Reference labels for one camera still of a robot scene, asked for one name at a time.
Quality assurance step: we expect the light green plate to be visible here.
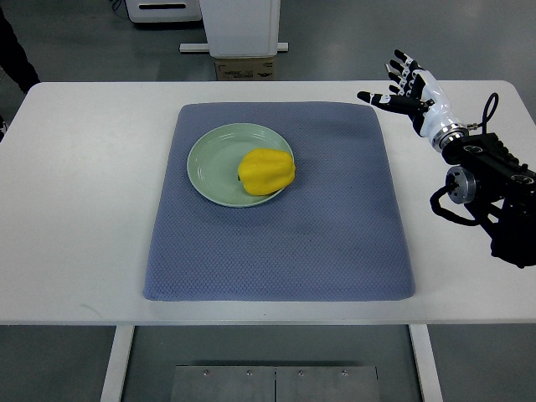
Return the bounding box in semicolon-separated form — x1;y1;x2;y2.
187;123;294;208

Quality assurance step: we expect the cardboard box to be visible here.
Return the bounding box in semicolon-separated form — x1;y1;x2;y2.
214;57;275;81

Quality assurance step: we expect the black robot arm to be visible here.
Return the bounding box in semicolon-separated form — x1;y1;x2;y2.
430;93;535;268

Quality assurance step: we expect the right white table leg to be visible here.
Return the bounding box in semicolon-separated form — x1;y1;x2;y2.
409;324;444;402

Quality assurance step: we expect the left white table leg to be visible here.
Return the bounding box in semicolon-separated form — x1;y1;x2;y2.
100;325;135;402

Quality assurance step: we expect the person in black trousers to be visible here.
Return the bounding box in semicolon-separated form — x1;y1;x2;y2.
1;11;40;94

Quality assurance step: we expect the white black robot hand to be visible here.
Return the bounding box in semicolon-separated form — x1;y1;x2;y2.
357;49;469;152

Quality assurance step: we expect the white cabinet with slot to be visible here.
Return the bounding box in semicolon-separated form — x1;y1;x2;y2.
125;0;202;23

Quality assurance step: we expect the yellow bell pepper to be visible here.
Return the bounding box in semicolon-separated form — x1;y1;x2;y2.
238;148;296;196

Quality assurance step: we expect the blue textured mat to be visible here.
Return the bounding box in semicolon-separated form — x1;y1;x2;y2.
143;102;415;302

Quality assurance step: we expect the white table leg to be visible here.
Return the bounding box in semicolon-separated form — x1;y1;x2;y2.
100;325;135;402
409;324;444;402

